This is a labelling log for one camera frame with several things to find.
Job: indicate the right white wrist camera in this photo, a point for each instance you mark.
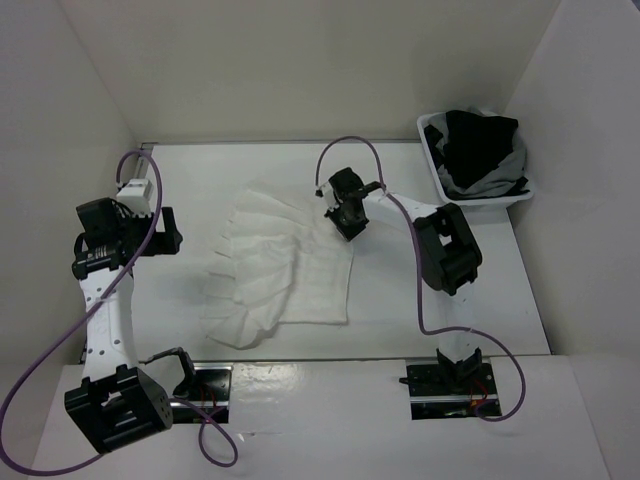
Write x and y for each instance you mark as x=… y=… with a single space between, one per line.
x=327 y=193

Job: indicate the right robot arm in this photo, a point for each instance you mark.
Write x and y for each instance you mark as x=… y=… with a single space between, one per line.
x=447 y=260

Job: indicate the white pleated skirt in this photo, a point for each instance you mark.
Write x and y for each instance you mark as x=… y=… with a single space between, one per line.
x=278 y=261

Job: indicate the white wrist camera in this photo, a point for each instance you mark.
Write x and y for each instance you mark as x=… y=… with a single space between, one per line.
x=136 y=196
x=327 y=193

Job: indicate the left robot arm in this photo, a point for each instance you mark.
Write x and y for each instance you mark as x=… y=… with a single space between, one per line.
x=117 y=403

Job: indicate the white plastic basket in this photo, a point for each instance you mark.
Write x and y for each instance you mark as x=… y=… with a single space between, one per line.
x=476 y=203

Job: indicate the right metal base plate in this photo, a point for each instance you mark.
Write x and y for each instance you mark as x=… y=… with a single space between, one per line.
x=432 y=397

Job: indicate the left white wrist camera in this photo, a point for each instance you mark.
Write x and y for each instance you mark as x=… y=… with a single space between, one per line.
x=136 y=196

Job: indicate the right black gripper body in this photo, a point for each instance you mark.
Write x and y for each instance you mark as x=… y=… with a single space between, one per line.
x=350 y=227

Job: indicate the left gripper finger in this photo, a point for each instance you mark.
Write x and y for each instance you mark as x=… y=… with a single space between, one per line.
x=167 y=242
x=166 y=222

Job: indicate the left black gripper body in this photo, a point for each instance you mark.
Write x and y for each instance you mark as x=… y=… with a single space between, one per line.
x=133 y=228

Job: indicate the black skirt in basket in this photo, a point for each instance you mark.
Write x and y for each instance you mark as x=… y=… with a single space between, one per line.
x=475 y=145

